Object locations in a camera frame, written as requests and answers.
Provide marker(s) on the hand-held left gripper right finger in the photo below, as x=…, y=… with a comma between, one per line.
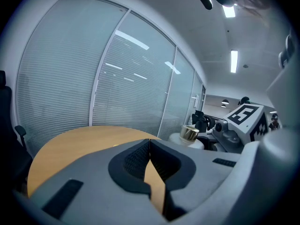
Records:
x=206, y=167

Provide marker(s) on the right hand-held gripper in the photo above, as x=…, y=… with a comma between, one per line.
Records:
x=243, y=125

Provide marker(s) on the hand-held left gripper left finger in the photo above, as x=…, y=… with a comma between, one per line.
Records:
x=93, y=184

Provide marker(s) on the frosted glass bottle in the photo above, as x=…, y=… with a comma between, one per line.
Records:
x=188, y=133

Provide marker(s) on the round wooden table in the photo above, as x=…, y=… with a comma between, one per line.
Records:
x=70, y=144

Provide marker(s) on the black pendant lamp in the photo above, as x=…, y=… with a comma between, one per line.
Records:
x=225, y=102

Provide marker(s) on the black office chair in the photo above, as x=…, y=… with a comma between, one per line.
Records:
x=9, y=137
x=201, y=123

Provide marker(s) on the long ceiling light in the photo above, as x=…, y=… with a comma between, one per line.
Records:
x=234, y=61
x=229, y=11

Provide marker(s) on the glass partition with white blinds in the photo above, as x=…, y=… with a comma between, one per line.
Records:
x=58, y=67

